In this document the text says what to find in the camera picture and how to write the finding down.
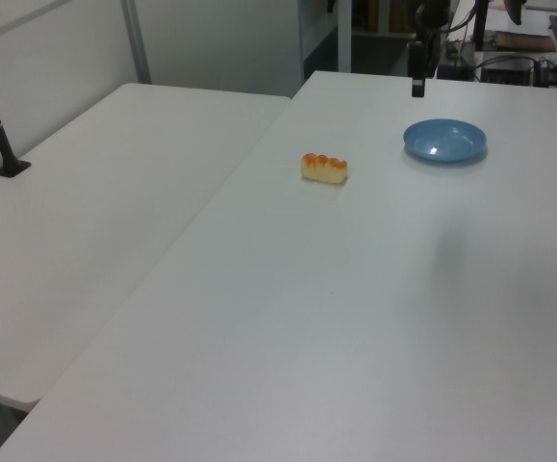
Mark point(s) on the white shelf frame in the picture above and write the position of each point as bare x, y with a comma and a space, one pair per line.
326, 36

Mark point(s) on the small black device box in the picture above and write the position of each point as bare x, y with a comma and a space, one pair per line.
453, 71

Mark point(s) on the black monitor stand pole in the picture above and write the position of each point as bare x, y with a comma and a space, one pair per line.
481, 24

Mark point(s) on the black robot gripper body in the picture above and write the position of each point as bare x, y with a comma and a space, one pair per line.
433, 12

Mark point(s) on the black electronics box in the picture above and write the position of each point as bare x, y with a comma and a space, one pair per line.
505, 71

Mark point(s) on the toy bread with orange glaze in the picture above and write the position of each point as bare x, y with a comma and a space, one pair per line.
324, 168

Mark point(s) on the blue round plate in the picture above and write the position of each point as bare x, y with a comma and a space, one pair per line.
445, 141

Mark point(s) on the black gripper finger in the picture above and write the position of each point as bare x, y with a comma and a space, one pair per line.
432, 53
417, 67

